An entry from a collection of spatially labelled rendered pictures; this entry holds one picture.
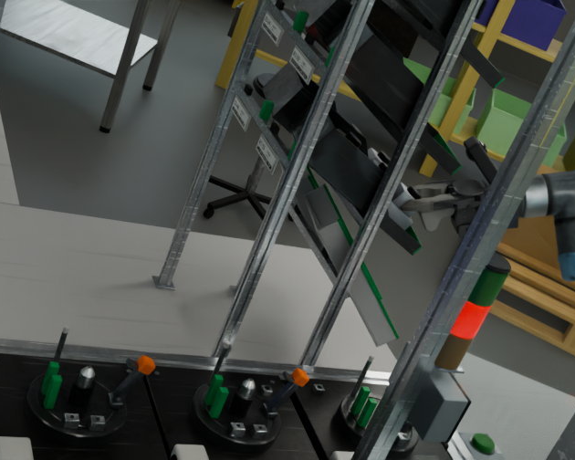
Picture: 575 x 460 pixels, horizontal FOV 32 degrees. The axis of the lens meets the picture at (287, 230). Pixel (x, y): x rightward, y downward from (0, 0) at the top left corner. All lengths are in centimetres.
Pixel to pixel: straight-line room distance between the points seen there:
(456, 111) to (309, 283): 347
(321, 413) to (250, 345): 34
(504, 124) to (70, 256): 394
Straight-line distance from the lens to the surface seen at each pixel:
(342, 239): 169
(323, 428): 161
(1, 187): 217
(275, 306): 207
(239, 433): 148
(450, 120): 560
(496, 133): 566
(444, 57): 155
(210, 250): 218
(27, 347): 156
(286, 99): 172
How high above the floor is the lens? 188
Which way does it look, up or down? 25 degrees down
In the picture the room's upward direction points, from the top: 23 degrees clockwise
